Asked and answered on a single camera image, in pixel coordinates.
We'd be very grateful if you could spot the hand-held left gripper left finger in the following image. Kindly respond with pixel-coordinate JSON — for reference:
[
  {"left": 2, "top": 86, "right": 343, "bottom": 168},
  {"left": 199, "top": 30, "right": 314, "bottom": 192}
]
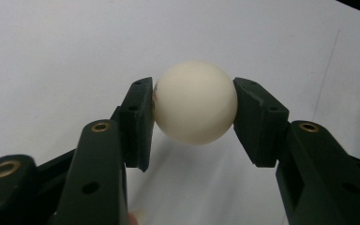
[{"left": 47, "top": 76, "right": 156, "bottom": 225}]

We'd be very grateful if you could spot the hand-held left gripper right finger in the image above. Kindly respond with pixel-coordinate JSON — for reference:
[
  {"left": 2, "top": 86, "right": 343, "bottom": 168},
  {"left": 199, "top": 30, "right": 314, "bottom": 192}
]
[{"left": 232, "top": 77, "right": 360, "bottom": 225}]

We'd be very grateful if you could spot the white ball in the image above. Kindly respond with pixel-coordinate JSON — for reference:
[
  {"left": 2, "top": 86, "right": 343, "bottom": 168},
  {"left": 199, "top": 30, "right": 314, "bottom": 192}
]
[{"left": 151, "top": 60, "right": 239, "bottom": 146}]

